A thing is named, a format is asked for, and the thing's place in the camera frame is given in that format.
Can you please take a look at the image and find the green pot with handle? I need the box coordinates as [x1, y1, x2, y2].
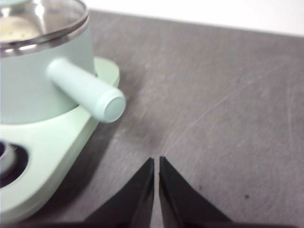
[0, 0, 126, 125]

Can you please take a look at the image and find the black control panel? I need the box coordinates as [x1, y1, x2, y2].
[0, 141, 30, 189]

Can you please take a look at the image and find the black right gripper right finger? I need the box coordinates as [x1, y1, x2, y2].
[159, 156, 232, 224]

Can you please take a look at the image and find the silver control knob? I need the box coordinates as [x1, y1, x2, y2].
[0, 142, 17, 177]

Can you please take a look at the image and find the green breakfast machine base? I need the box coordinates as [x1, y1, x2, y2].
[0, 57, 121, 223]

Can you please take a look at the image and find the glass pot lid green knob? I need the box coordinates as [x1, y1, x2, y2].
[0, 0, 90, 51]

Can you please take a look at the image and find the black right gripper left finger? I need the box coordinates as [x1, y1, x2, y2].
[83, 157, 155, 224]

